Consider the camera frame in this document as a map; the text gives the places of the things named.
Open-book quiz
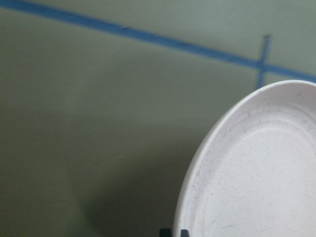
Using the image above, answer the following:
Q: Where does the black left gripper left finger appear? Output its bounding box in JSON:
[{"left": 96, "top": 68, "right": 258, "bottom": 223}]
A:
[{"left": 159, "top": 228, "right": 171, "bottom": 237}]

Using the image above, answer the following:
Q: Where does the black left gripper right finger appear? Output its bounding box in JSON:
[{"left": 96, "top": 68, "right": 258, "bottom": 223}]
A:
[{"left": 180, "top": 229, "right": 190, "bottom": 237}]

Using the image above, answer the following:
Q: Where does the pink plate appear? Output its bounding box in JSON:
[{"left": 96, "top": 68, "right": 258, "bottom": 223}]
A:
[{"left": 172, "top": 80, "right": 316, "bottom": 237}]

